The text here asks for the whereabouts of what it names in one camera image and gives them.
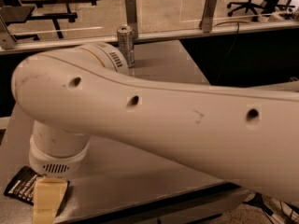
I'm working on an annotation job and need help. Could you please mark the dark background bench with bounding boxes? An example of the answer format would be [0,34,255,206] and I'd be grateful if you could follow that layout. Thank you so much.
[0,5,40,42]

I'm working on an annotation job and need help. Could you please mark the left metal bracket post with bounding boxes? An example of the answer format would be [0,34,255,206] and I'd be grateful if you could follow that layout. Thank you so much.
[0,16,16,49]

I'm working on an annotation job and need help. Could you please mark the silver redbull can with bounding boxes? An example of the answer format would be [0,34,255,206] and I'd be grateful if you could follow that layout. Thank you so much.
[117,25,135,67]

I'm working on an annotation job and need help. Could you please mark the black rxbar chocolate wrapper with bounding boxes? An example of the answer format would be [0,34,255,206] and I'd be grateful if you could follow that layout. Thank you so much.
[3,165,71,206]

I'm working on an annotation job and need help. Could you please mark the dark background table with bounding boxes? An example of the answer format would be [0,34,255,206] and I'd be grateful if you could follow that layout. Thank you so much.
[21,0,100,39]

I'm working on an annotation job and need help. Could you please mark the middle metal bracket post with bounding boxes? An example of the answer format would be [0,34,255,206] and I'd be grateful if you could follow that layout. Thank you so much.
[125,0,138,39]

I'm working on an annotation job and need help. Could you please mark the metal bracket post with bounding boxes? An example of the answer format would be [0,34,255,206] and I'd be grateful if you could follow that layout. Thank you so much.
[125,0,138,39]
[0,16,16,49]
[199,0,218,33]

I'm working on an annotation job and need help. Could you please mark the black hanging cable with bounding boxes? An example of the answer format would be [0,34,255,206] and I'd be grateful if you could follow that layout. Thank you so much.
[214,21,250,86]

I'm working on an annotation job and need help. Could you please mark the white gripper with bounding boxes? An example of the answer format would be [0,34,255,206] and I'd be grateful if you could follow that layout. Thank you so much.
[29,121,90,224]

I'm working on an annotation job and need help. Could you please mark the right metal bracket post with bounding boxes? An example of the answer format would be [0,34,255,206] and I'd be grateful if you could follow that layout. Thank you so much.
[199,0,218,33]

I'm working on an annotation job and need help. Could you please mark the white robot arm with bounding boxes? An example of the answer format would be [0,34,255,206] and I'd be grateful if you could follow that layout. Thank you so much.
[11,43,299,204]

